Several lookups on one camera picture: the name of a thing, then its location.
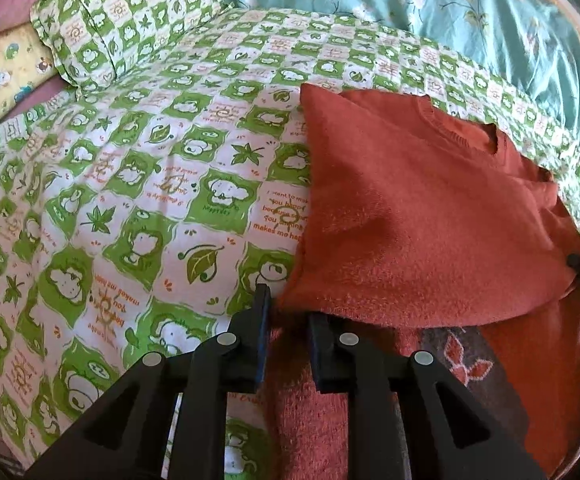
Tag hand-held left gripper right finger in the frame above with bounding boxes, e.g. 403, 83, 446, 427
309, 313, 547, 480

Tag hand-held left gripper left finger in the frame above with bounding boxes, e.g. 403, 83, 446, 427
24, 284, 273, 480

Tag orange knit sweater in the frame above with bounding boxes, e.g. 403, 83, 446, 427
264, 82, 580, 480

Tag green checked bed sheet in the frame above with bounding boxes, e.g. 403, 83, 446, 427
0, 7, 580, 480

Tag teal floral quilt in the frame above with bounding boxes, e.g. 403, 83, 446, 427
210, 0, 580, 173

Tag green checked pillow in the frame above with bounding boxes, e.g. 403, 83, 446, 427
30, 0, 229, 95

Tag yellow cartoon print pillow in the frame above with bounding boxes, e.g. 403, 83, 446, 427
0, 25, 61, 134

